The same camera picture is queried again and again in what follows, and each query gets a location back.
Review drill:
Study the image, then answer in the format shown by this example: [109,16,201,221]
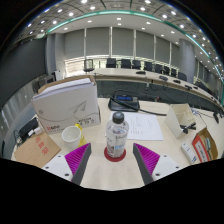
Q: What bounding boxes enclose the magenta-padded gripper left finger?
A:
[42,142,92,186]

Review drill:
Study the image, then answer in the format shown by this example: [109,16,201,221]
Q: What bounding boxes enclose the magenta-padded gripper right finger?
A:
[132,142,181,186]

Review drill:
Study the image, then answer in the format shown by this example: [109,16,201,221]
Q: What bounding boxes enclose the clear black-capped water bottle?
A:
[105,111,130,159]

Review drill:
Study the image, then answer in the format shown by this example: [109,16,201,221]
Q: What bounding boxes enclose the white mug with yellow print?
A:
[61,123,87,152]

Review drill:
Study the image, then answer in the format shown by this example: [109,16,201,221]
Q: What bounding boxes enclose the white printed paper sheet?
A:
[109,110,165,141]

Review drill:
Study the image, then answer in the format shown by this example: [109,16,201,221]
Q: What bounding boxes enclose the small white carton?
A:
[180,142,199,165]

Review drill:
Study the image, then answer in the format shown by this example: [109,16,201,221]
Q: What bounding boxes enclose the black marker pen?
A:
[179,121,198,131]

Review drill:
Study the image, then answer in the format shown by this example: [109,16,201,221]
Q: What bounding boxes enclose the red-sided open cardboard box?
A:
[191,126,219,164]

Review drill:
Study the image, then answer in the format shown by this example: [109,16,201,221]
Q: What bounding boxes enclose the white cardboard organizer box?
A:
[164,103,198,140]

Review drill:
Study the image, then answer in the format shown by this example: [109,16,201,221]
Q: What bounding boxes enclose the white copy paper carton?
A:
[31,74,102,135]

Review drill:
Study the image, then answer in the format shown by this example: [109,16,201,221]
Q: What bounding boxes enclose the black power adapter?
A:
[17,116,40,143]

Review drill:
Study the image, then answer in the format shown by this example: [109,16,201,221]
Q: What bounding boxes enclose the grey board eraser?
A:
[203,137,213,153]

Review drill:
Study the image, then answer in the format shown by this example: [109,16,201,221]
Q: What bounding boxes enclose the grey boxy monitor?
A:
[32,75,56,94]

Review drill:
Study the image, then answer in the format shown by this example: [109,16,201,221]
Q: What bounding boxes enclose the long curved conference desk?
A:
[66,67,223,111]

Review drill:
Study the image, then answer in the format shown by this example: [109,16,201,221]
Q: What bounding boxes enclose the row of black office chairs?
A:
[83,57,188,82]

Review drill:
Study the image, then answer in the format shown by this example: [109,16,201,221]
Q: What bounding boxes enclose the round ceiling lights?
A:
[26,0,224,73]

